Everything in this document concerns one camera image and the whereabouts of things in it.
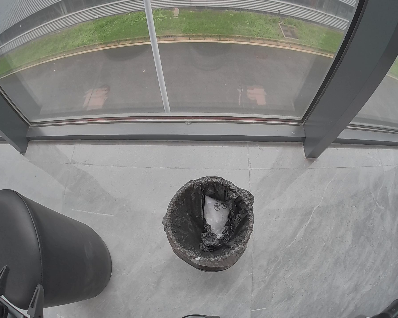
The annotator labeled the dark grey round chair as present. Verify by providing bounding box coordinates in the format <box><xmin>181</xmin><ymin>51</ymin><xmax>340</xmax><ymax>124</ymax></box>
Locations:
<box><xmin>0</xmin><ymin>189</ymin><xmax>113</xmax><ymax>310</ymax></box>

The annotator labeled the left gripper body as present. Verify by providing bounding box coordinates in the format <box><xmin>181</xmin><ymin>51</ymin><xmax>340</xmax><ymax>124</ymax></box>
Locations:
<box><xmin>0</xmin><ymin>290</ymin><xmax>32</xmax><ymax>318</ymax></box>

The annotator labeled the black plastic bag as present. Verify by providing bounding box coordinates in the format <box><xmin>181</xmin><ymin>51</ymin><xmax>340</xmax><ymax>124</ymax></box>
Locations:
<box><xmin>163</xmin><ymin>176</ymin><xmax>255</xmax><ymax>273</ymax></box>

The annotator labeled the white printed wrapper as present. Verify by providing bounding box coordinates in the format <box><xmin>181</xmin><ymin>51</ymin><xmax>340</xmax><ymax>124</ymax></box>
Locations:
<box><xmin>203</xmin><ymin>195</ymin><xmax>231</xmax><ymax>241</ymax></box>

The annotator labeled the crumpled black plastic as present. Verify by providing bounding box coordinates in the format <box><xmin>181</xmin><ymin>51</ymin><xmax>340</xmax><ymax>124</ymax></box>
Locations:
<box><xmin>199</xmin><ymin>222</ymin><xmax>234</xmax><ymax>252</ymax></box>

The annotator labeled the window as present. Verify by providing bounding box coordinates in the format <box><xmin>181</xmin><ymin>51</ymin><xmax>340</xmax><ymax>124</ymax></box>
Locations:
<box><xmin>0</xmin><ymin>0</ymin><xmax>398</xmax><ymax>160</ymax></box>

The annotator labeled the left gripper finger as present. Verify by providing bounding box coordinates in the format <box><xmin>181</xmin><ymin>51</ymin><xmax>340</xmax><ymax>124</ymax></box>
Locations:
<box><xmin>0</xmin><ymin>265</ymin><xmax>10</xmax><ymax>296</ymax></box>
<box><xmin>27</xmin><ymin>283</ymin><xmax>46</xmax><ymax>316</ymax></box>

